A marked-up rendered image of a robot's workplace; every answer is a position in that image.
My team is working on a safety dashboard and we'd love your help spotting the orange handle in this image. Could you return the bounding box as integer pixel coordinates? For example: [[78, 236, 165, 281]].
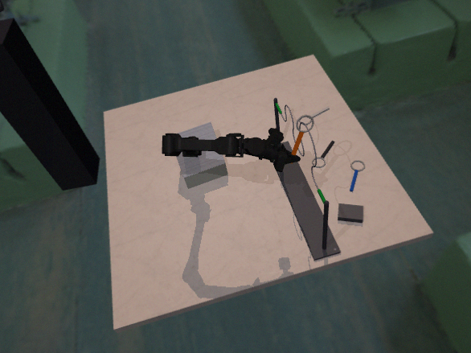
[[291, 115, 314, 156]]

